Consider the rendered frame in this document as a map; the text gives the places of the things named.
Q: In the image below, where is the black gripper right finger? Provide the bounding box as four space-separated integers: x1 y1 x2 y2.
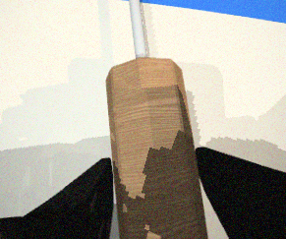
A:
196 147 286 239

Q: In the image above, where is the blue flat strip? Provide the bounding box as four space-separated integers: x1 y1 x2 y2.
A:
140 0 286 24

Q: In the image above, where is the wooden-handled tool with grey metal shaft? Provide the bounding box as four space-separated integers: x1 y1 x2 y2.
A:
105 0 208 239

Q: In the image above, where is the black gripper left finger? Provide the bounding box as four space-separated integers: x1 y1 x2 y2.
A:
0 157 113 239

